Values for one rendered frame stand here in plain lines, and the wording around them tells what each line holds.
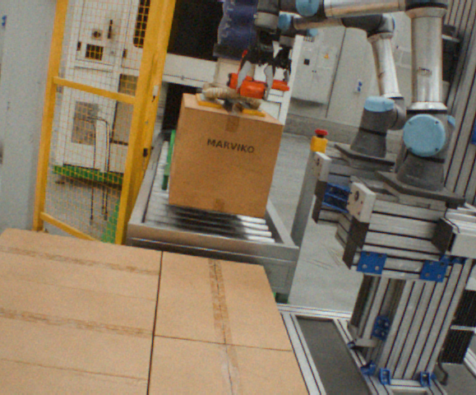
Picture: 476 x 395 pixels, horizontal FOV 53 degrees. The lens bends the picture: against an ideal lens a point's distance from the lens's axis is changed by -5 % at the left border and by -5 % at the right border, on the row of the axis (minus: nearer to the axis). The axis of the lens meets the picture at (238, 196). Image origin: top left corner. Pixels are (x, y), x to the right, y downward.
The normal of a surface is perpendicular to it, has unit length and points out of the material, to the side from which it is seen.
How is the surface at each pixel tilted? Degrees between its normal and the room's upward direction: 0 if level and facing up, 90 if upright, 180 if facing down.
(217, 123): 90
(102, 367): 0
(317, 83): 90
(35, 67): 90
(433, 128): 97
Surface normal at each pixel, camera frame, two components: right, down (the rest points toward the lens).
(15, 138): 0.11, 0.29
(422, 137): -0.48, 0.26
